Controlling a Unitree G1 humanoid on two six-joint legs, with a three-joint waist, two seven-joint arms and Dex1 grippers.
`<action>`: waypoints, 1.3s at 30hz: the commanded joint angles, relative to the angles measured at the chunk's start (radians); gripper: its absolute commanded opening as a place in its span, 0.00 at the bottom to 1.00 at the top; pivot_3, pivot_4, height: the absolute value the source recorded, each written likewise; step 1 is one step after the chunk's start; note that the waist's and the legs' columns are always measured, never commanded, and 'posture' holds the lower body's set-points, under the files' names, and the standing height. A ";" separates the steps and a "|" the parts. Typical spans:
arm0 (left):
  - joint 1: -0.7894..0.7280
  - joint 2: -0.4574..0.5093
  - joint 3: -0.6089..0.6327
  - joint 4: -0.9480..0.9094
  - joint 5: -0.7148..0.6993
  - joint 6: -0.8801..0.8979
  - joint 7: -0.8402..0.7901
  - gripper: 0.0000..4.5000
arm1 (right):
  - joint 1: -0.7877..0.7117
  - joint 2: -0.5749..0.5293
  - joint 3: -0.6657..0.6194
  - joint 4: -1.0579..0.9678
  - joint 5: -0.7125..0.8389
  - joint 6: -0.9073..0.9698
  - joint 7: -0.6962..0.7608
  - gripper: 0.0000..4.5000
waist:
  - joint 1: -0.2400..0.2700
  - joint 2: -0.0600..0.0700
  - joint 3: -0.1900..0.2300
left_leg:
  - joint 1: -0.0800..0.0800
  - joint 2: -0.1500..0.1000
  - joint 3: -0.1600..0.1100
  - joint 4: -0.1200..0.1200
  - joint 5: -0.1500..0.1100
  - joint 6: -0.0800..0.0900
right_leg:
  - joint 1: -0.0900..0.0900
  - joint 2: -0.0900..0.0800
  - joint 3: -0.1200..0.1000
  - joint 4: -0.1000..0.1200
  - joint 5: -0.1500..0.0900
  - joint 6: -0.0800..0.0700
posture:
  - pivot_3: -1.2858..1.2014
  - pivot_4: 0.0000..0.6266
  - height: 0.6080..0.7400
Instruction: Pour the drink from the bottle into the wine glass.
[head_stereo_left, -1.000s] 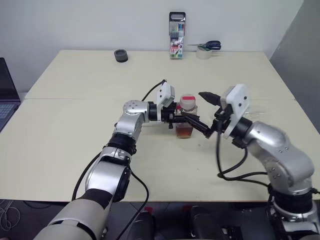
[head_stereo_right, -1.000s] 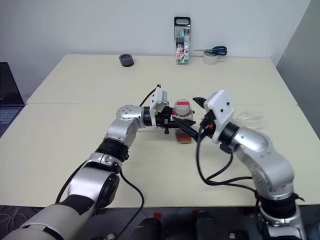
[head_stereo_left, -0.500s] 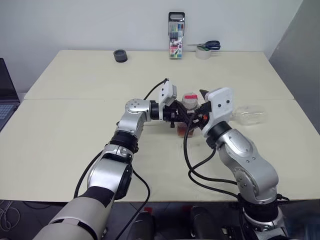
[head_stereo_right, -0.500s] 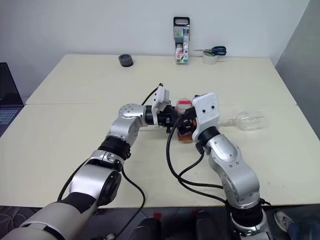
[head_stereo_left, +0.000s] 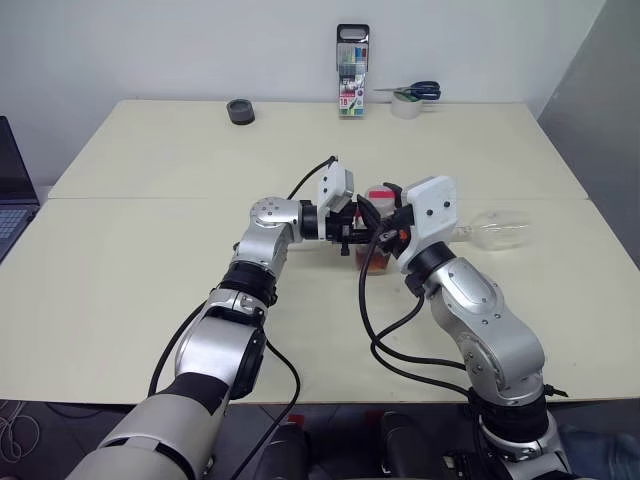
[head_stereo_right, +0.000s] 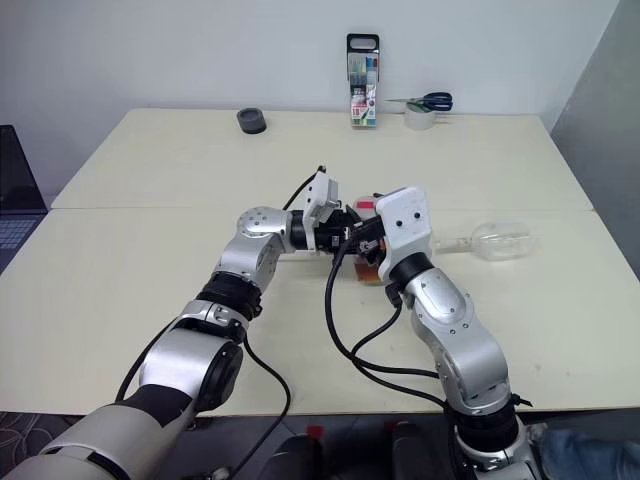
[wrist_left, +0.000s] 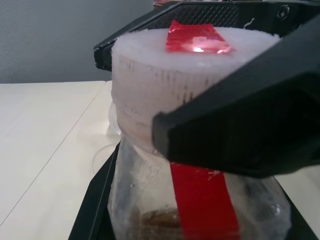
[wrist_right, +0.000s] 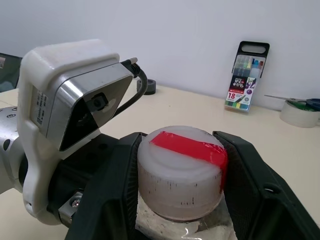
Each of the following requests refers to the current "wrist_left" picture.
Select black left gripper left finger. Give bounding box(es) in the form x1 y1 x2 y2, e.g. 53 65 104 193
68 142 119 240

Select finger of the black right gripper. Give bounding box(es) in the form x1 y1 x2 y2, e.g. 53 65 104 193
152 14 320 178
93 0 292 71

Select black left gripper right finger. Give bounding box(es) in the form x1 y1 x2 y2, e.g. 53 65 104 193
275 167 320 240

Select clear plastic bottle red tape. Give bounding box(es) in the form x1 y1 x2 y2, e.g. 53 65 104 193
106 103 294 240

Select white bottle cap red tape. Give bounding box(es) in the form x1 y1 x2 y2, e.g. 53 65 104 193
109 20 281 161

